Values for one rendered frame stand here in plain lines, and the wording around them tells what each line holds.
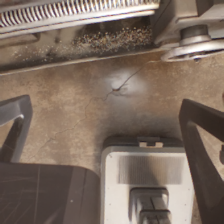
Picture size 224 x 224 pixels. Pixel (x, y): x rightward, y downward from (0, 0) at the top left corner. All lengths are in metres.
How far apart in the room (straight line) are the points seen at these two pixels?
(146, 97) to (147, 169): 0.45
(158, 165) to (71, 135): 0.58
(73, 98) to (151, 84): 0.50
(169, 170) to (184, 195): 0.17
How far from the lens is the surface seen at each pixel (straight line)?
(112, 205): 1.18
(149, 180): 1.14
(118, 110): 1.28
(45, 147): 1.39
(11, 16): 0.63
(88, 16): 0.65
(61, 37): 0.92
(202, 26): 0.62
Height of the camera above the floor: 1.27
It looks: 84 degrees down
